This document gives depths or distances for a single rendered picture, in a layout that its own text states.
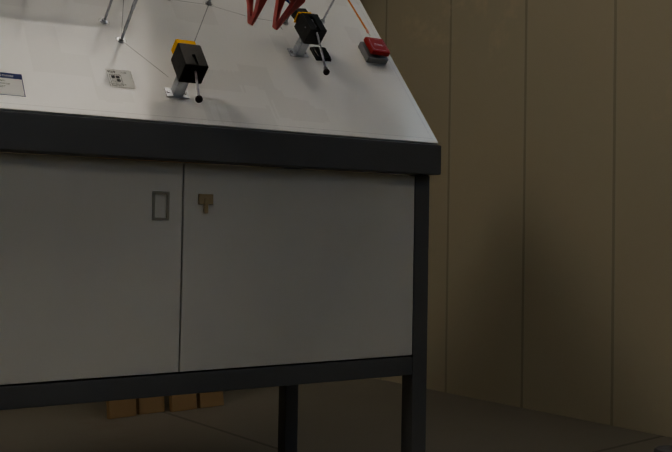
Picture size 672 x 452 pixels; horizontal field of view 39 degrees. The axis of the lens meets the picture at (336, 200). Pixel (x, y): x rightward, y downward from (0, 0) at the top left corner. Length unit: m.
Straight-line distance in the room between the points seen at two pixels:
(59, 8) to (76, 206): 0.42
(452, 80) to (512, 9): 0.40
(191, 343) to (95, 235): 0.28
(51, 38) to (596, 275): 2.27
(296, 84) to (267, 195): 0.27
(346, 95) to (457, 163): 1.94
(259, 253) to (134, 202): 0.28
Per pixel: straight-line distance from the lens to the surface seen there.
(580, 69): 3.61
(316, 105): 1.98
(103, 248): 1.75
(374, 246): 2.02
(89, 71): 1.81
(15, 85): 1.73
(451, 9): 4.08
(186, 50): 1.78
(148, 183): 1.78
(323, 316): 1.96
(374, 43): 2.21
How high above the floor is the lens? 0.68
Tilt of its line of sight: 2 degrees up
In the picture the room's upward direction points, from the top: 1 degrees clockwise
